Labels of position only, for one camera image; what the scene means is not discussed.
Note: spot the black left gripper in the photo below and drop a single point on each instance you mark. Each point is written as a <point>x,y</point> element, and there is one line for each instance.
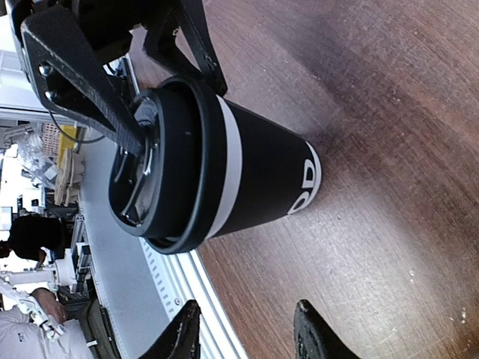
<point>58,40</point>

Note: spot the person in grey shirt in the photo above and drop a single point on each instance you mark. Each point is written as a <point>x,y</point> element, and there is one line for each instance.
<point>21,338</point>

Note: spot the person in black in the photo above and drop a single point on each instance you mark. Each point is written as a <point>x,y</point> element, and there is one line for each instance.
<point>30,234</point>

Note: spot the black plastic cup lid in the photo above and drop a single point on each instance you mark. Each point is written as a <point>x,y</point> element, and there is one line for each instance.
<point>182,189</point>

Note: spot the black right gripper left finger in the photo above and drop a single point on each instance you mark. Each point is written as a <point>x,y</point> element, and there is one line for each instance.
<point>181,337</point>

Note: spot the cardboard cup carrier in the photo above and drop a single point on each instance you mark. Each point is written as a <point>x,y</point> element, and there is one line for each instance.
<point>69,178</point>

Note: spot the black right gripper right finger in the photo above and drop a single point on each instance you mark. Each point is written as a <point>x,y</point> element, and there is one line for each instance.
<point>314,338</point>

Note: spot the black white paper cup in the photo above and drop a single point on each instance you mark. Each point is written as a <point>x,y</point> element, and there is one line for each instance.
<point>271,172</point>

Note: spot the aluminium table front rail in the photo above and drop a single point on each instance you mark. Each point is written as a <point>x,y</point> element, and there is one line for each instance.
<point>141,289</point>

